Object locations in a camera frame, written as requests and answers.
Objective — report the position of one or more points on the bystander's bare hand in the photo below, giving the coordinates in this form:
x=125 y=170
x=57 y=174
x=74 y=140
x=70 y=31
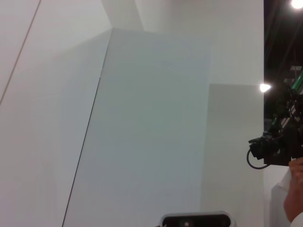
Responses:
x=297 y=169

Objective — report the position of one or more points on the bystander's bare forearm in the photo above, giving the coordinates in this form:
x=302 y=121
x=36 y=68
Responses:
x=291 y=201

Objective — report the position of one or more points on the white bystander garment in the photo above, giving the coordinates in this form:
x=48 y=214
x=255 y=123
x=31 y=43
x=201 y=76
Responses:
x=278 y=203

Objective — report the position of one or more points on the green metal bar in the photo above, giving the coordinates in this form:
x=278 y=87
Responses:
x=298 y=82

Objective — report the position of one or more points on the bright ceiling lamp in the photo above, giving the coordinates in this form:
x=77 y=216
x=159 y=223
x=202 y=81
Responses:
x=264 y=88
x=297 y=3

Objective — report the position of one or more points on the black video camera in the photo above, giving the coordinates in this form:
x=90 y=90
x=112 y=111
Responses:
x=284 y=146

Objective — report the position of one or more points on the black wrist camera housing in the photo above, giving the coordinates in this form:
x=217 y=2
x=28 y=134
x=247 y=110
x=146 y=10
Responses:
x=196 y=221

